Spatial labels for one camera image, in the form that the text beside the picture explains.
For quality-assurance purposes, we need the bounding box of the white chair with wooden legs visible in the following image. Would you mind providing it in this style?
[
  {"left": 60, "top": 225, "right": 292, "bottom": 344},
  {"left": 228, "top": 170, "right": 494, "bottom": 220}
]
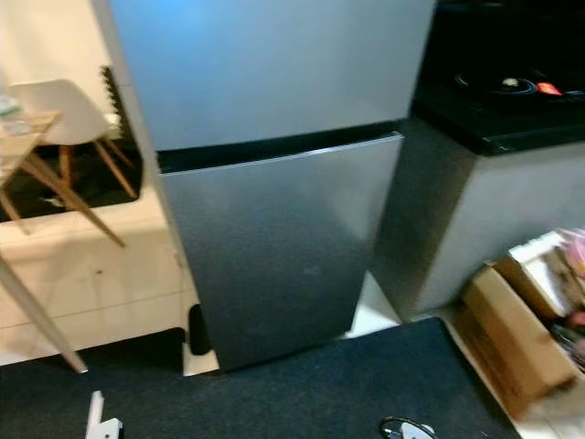
[{"left": 9, "top": 78, "right": 138, "bottom": 200}]

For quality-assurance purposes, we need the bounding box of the light grey left wrist camera mount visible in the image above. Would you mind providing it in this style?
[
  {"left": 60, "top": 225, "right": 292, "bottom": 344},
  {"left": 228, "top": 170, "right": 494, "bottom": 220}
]
[{"left": 96, "top": 416, "right": 124, "bottom": 439}]

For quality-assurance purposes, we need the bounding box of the white flat stick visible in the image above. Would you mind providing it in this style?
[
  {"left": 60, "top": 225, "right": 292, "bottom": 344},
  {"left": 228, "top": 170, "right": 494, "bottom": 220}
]
[{"left": 85, "top": 391, "right": 104, "bottom": 439}]

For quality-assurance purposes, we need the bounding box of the black rug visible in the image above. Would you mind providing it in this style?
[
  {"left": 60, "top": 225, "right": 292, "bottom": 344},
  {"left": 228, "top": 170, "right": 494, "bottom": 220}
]
[{"left": 18, "top": 137, "right": 143, "bottom": 220}]

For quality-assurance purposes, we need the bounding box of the black ridged foam panel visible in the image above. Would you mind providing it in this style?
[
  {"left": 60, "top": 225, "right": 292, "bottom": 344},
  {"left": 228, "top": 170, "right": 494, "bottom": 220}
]
[{"left": 96, "top": 66, "right": 143, "bottom": 152}]

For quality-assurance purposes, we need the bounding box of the clear plastic water bottle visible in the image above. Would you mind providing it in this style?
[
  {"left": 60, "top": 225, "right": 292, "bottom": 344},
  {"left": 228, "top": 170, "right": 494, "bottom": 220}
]
[{"left": 0, "top": 91, "right": 27, "bottom": 138}]

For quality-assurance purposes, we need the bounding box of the silver fridge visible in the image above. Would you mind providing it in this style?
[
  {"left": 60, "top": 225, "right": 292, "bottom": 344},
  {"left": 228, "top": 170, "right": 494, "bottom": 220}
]
[{"left": 96, "top": 0, "right": 438, "bottom": 374}]

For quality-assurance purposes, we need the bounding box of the large brown cardboard box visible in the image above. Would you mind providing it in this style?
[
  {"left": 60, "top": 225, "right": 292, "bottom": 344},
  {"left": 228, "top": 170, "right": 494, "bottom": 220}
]
[{"left": 457, "top": 229, "right": 585, "bottom": 417}]

